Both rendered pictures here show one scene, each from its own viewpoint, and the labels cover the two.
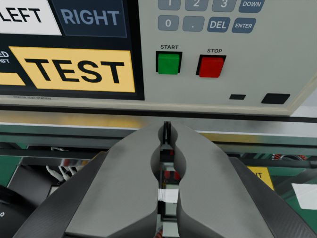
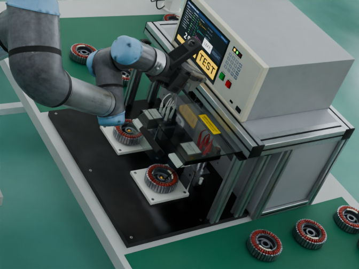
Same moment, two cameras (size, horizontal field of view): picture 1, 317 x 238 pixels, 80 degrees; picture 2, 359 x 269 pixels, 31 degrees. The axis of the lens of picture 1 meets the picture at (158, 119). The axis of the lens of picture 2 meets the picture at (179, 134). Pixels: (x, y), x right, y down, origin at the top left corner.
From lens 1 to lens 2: 1.90 m
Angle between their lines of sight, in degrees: 36
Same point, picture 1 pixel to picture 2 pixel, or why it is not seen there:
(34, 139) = not seen: hidden behind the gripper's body
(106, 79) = (209, 70)
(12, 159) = not seen: hidden behind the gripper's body
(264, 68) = (237, 94)
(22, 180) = (140, 105)
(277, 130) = (231, 118)
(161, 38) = (223, 69)
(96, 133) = not seen: hidden behind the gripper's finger
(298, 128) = (236, 123)
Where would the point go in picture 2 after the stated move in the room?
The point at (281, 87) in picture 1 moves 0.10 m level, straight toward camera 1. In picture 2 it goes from (239, 104) to (208, 94)
